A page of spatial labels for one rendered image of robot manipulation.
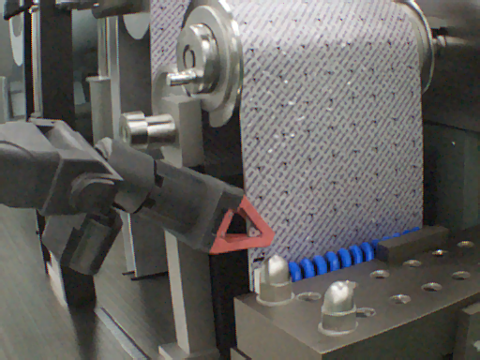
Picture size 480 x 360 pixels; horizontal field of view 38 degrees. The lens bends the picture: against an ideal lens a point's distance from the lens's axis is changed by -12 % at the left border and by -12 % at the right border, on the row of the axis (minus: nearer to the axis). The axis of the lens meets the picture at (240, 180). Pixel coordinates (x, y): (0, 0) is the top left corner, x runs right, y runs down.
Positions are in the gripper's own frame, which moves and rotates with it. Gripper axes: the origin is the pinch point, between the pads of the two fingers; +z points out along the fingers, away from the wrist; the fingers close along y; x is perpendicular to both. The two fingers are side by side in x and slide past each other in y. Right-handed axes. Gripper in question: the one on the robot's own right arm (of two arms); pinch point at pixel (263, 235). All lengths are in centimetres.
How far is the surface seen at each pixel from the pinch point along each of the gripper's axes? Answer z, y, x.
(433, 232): 17.2, 6.1, 7.4
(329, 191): 5.1, 0.2, 6.8
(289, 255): 3.7, 0.2, -0.9
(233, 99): -9.1, -0.2, 10.9
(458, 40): 17.0, -1.1, 32.0
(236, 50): -11.6, 1.1, 15.3
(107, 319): -1.2, -25.3, -20.2
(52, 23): -23.5, -32.8, 13.9
